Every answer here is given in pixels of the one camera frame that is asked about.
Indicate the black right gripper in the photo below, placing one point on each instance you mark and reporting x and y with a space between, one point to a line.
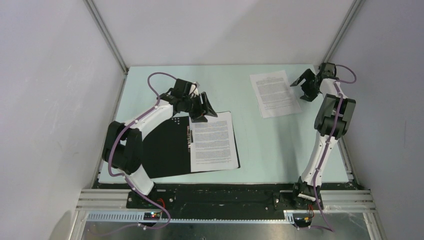
308 76

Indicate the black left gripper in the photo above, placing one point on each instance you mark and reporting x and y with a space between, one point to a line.
198 112

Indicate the metal folder clip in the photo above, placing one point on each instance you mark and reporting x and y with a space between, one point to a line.
189 138

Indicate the printed paper sheet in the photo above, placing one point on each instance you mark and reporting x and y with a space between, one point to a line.
213 144
274 95

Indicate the red and black file folder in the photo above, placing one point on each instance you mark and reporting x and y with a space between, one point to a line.
165 149

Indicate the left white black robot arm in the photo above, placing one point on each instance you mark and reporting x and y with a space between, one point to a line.
123 146

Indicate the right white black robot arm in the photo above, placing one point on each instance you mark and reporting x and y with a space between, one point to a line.
331 123

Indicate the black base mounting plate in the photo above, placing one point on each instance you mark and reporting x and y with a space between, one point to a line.
228 202

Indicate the left controller board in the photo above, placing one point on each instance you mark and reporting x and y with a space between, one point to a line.
152 216

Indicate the controller board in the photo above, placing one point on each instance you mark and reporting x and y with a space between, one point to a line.
302 222
152 216

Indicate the right controller board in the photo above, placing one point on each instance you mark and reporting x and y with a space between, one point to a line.
302 222

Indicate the aluminium frame rail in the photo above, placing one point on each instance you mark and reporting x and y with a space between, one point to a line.
121 205

